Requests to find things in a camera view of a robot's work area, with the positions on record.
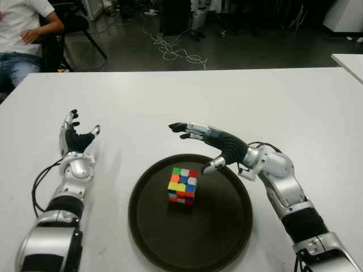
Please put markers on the white power strip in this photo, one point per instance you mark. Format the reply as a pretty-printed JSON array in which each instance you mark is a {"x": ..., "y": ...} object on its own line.
[{"x": 151, "y": 12}]

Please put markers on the dark brown round plate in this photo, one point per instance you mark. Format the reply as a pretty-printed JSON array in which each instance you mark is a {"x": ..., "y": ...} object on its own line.
[{"x": 215, "y": 226}]

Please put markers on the white side table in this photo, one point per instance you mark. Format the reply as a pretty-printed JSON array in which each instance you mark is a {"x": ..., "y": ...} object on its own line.
[{"x": 351, "y": 65}]

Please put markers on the multicoloured Rubik's cube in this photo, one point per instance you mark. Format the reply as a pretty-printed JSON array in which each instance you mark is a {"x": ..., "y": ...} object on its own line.
[{"x": 181, "y": 187}]

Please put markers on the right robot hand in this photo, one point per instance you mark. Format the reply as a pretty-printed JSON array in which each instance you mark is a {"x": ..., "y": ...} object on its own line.
[{"x": 229, "y": 144}]

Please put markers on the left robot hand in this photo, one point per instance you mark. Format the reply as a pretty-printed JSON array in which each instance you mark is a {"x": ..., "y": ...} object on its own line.
[{"x": 76, "y": 141}]

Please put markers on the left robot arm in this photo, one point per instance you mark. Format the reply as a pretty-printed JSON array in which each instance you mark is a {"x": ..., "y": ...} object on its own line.
[{"x": 73, "y": 173}]

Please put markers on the white panel box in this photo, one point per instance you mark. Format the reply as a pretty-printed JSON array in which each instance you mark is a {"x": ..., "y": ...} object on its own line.
[{"x": 92, "y": 8}]

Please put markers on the black office chair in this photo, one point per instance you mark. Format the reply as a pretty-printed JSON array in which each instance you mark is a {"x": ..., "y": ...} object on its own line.
[{"x": 73, "y": 25}]

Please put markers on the silver humanoid robot legs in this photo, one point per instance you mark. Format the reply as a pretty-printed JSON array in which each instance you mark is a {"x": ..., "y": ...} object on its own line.
[{"x": 198, "y": 20}]

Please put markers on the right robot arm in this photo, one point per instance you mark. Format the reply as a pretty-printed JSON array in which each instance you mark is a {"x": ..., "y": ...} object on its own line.
[{"x": 286, "y": 187}]

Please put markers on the person in white shirt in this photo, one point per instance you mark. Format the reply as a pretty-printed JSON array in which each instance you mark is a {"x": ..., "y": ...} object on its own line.
[{"x": 17, "y": 20}]

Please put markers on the white cabinet with dark base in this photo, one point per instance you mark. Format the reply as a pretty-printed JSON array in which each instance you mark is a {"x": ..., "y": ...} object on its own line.
[{"x": 346, "y": 14}]

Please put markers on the metal folding stand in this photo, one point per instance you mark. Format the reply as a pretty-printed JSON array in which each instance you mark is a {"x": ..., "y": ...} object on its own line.
[{"x": 297, "y": 17}]

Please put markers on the black cabinet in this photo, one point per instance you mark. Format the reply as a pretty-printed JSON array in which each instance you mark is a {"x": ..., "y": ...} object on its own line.
[{"x": 174, "y": 17}]

